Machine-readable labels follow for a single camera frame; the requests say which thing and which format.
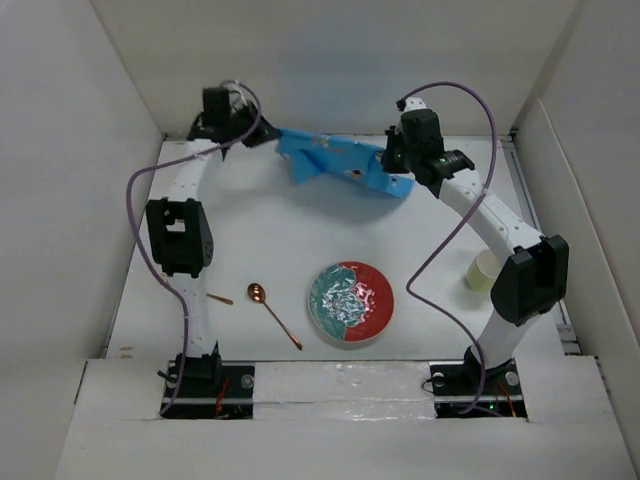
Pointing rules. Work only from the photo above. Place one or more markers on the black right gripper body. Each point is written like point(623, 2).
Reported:
point(400, 157)

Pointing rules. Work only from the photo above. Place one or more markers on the blue patterned cloth napkin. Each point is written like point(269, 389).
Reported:
point(313, 154)

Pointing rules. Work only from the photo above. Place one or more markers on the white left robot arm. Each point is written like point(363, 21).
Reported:
point(180, 238)

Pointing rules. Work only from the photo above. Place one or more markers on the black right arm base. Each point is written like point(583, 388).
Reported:
point(461, 389)

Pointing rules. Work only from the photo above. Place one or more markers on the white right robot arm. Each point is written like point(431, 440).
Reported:
point(533, 267)

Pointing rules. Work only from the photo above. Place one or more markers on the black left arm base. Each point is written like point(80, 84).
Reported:
point(211, 389)

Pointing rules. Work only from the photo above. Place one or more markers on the pale yellow paper cup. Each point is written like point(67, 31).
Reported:
point(483, 272)

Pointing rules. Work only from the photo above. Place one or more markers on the red and teal plate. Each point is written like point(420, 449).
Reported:
point(351, 303)

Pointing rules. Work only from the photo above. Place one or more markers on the copper fork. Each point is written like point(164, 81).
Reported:
point(223, 300)

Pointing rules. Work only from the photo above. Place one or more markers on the copper spoon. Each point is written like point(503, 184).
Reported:
point(258, 295)

